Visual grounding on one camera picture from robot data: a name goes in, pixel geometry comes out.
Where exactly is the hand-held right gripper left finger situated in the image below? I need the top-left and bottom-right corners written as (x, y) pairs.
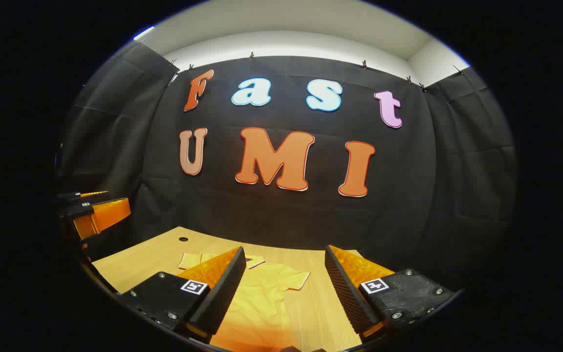
top-left (120, 246), bottom-right (247, 343)

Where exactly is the orange T-shirt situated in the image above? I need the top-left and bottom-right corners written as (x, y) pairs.
top-left (178, 252), bottom-right (311, 352)

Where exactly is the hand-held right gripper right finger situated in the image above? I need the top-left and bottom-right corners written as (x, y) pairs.
top-left (325, 244), bottom-right (458, 343)

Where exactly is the ceiling light strip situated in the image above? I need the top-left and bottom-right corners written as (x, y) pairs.
top-left (132, 25), bottom-right (156, 42)

